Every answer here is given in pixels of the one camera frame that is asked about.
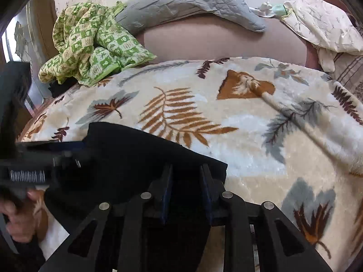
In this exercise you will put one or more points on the cream floral pillow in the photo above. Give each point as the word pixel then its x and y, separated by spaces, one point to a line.
pixel 326 25

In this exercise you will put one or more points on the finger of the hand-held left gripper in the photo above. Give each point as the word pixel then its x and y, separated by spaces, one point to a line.
pixel 68 145
pixel 72 158

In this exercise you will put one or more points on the brown striped sheet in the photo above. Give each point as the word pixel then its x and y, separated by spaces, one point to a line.
pixel 351 76

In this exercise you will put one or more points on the grey quilted pillow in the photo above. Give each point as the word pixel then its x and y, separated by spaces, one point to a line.
pixel 184 2

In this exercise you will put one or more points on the window with lace curtain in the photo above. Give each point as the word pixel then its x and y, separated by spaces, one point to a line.
pixel 22 41

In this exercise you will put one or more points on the leaf print fleece blanket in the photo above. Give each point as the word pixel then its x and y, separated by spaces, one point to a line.
pixel 241 124

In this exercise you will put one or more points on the pink bed sheet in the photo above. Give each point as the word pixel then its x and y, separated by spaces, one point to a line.
pixel 221 41

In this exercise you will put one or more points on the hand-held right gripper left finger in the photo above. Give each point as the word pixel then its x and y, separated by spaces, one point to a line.
pixel 167 192

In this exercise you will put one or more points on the green checkered quilt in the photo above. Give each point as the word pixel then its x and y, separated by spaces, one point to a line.
pixel 90 42

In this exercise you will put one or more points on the person's left hand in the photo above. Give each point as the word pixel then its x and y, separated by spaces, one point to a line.
pixel 21 218

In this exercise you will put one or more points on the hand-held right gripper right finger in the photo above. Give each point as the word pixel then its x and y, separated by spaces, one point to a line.
pixel 206 194

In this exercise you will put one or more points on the small white green cloth item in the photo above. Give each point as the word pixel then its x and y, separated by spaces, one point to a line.
pixel 273 9

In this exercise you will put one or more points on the black pants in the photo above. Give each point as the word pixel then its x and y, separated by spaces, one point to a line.
pixel 127 153

